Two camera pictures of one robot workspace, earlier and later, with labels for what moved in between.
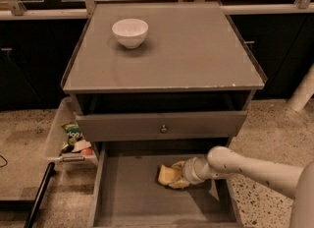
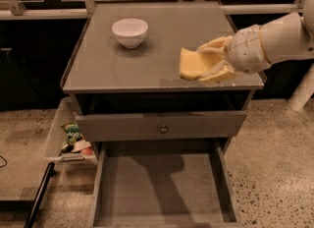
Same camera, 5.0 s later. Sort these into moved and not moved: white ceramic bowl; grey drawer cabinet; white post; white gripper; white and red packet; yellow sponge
Moved: yellow sponge; white gripper
Not moved: grey drawer cabinet; white post; white and red packet; white ceramic bowl
